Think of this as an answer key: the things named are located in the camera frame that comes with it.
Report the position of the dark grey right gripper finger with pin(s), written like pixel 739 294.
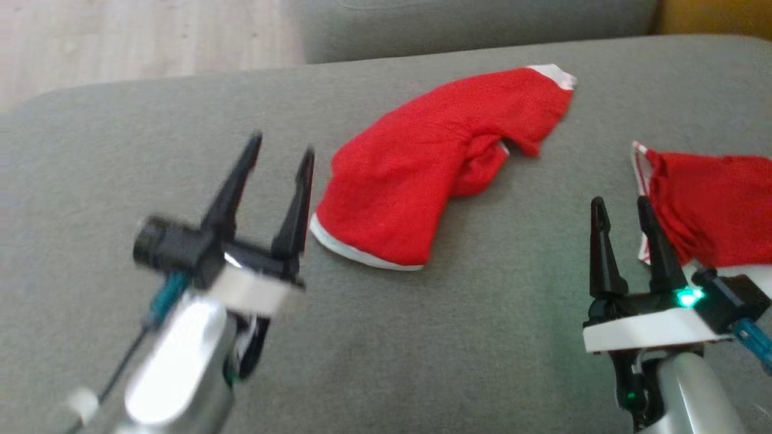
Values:
pixel 606 265
pixel 663 265

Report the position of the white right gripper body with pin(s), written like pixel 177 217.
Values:
pixel 645 328

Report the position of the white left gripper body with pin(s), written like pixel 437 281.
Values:
pixel 259 289

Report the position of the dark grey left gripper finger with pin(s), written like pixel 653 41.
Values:
pixel 295 229
pixel 232 193

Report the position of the red basketball jersey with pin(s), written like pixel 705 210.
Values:
pixel 711 205

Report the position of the red white-trimmed basketball shorts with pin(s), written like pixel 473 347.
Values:
pixel 410 181

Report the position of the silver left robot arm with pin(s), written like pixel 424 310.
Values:
pixel 175 367

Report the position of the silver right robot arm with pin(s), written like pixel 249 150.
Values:
pixel 687 392

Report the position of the yellow sofa backrest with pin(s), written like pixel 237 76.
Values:
pixel 724 15

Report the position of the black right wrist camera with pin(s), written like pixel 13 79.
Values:
pixel 733 298

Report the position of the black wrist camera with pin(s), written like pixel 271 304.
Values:
pixel 172 247
pixel 733 298

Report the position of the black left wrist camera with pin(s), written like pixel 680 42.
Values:
pixel 172 247

